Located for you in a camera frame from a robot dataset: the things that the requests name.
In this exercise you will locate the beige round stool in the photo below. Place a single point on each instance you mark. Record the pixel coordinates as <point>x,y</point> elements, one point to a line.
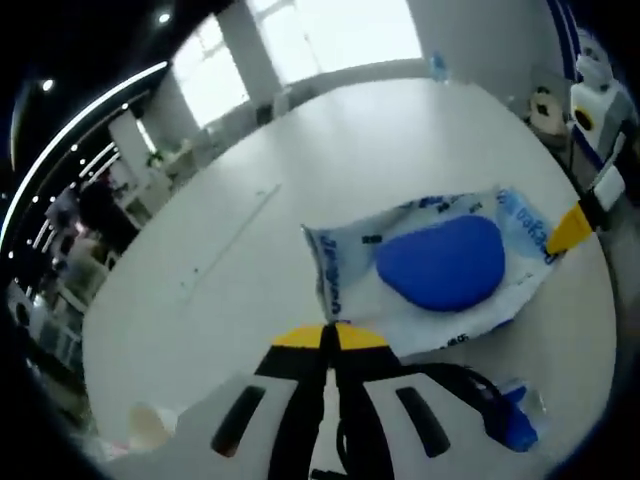
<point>546,110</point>

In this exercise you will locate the blue object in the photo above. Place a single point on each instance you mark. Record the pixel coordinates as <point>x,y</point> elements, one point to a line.
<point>440,65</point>

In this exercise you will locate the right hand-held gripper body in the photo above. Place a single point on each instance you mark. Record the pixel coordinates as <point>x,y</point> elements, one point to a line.
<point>600,105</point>

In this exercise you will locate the potted green plant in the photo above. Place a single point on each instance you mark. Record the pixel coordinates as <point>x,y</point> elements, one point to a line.
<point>155,159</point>

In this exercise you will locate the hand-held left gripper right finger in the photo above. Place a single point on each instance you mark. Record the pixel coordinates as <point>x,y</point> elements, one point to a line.
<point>360,400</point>

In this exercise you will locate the long ceiling light strip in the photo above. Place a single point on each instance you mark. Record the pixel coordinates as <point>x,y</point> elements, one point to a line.
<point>60,130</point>

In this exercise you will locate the blue tissue pack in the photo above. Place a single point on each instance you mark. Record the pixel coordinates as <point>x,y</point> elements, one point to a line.
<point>520,420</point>

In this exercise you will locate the wet wipes pack blue lid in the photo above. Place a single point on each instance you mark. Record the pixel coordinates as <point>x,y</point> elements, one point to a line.
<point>440,265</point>

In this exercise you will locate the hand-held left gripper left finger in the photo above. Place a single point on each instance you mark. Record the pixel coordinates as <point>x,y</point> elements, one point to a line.
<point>295,400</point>

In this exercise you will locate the white table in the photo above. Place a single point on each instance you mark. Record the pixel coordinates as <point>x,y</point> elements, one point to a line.
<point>350,150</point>

